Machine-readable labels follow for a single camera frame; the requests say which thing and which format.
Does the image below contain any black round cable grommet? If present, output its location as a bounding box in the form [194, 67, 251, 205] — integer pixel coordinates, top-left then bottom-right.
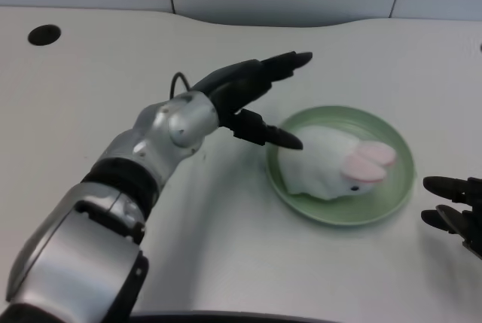
[27, 24, 63, 47]

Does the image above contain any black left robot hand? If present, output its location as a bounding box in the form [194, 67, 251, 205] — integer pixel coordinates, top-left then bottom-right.
[191, 50, 314, 151]

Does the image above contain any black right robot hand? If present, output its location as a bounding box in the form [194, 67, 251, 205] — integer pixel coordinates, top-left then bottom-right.
[420, 175, 482, 261]

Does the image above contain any white plush rabbit doll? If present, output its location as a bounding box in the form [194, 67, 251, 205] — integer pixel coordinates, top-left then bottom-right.
[277, 124, 398, 202]

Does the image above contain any green round plate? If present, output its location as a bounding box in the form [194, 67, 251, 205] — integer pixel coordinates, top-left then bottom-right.
[264, 105, 416, 229]

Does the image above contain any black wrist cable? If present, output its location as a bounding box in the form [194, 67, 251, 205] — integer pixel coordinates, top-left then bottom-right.
[169, 72, 193, 99]

